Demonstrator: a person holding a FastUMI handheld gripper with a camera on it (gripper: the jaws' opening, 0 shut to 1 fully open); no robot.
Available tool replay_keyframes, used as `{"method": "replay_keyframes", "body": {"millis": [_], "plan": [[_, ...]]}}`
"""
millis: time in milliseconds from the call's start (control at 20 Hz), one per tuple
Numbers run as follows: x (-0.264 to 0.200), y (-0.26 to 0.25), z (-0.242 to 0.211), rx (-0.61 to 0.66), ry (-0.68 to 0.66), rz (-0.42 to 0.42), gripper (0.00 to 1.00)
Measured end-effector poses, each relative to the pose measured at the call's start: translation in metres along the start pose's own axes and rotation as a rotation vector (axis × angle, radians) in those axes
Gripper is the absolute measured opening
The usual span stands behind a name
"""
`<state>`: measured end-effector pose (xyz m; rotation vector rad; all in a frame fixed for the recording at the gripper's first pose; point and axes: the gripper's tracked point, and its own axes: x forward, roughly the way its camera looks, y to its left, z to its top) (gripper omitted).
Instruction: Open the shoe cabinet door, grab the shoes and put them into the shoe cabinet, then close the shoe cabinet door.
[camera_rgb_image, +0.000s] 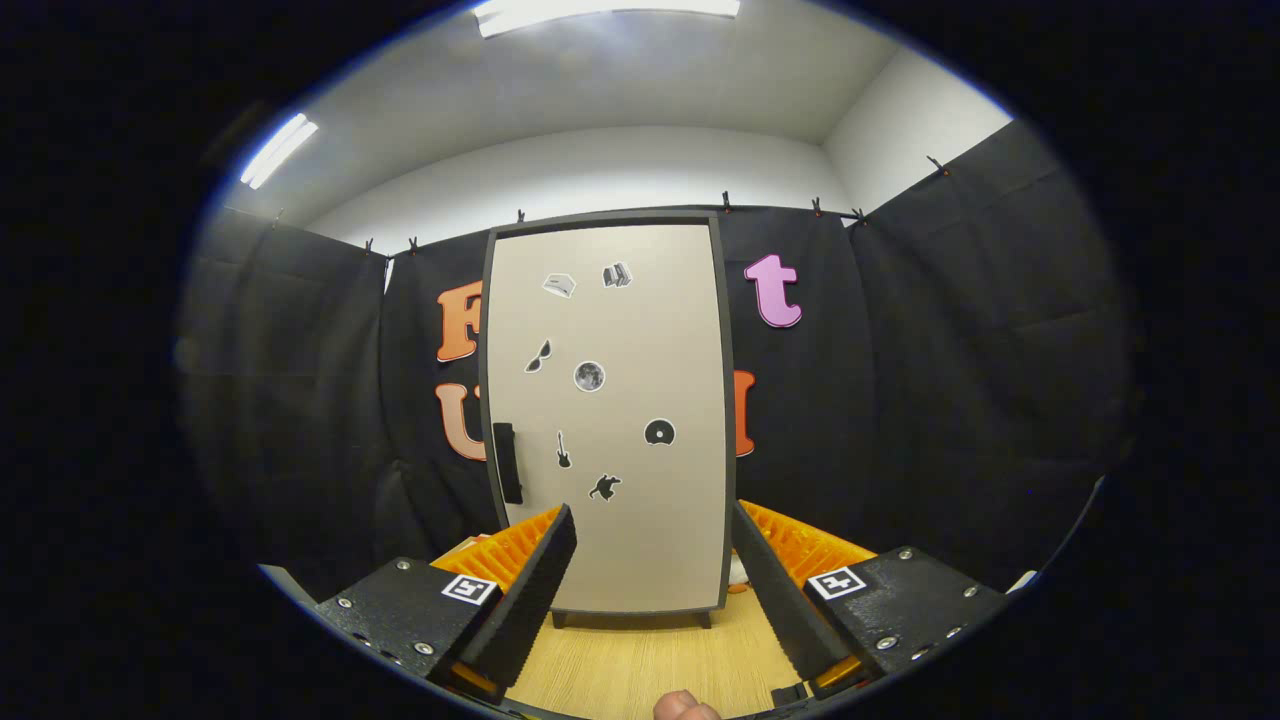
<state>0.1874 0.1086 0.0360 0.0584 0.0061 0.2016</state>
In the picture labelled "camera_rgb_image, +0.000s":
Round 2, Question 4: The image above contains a narrow ceiling light strip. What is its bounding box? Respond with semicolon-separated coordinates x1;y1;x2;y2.
240;113;319;191

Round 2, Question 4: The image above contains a wide ceiling light panel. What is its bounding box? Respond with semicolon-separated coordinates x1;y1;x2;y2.
472;0;743;39

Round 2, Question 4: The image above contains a beige shoe cabinet door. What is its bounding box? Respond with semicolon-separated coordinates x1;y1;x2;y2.
487;224;729;611

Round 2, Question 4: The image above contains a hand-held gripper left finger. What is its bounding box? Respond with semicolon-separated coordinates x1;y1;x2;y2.
315;503;579;706

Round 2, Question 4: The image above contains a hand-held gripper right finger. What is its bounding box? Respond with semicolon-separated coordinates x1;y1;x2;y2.
730;499;1009;701

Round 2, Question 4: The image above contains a grey shoe cabinet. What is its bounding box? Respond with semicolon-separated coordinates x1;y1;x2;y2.
480;210;738;631

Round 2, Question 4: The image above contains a black door handle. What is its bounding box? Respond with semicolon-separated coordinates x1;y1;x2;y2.
493;422;524;506

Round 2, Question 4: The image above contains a black backdrop cloth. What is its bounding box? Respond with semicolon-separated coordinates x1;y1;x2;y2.
178;118;1131;601

